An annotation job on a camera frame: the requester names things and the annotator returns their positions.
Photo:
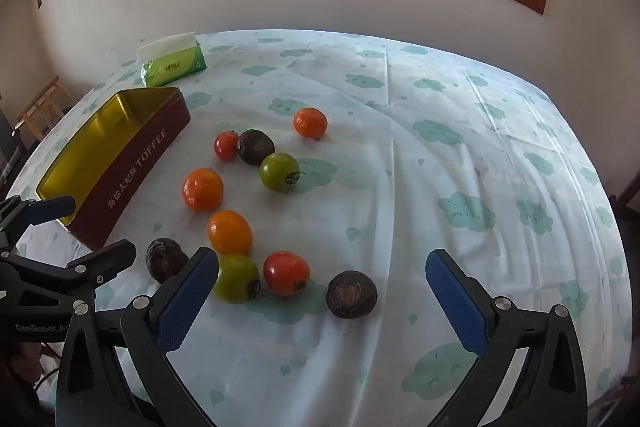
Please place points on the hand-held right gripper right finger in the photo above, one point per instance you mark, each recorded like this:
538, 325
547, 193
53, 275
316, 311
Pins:
457, 297

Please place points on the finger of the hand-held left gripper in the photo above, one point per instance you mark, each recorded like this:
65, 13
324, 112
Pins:
107, 259
50, 208

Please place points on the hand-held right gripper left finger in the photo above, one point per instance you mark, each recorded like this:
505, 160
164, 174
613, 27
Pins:
187, 302

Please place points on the dark brown round fruit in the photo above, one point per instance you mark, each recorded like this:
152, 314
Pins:
255, 147
351, 293
164, 259

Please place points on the green tomato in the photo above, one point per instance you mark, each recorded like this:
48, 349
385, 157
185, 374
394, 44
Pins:
239, 278
277, 172

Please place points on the oval orange citrus fruit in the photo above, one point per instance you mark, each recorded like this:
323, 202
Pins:
230, 232

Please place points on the red and gold tin box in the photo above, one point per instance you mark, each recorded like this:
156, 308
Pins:
135, 167

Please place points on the red tomato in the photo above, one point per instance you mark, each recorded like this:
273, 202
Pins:
286, 273
226, 145

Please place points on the large orange mandarin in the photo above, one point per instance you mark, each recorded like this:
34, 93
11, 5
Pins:
202, 189

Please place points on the small orange mandarin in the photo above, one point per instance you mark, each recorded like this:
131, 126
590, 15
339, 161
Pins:
310, 122

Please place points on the cloud print tablecloth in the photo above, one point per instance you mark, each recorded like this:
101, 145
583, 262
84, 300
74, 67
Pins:
400, 207

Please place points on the light wooden stool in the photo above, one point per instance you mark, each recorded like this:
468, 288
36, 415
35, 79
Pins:
45, 99

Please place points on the green tissue pack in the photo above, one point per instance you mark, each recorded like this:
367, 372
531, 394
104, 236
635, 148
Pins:
175, 67

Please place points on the dark wooden chair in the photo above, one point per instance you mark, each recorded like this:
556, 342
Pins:
629, 197

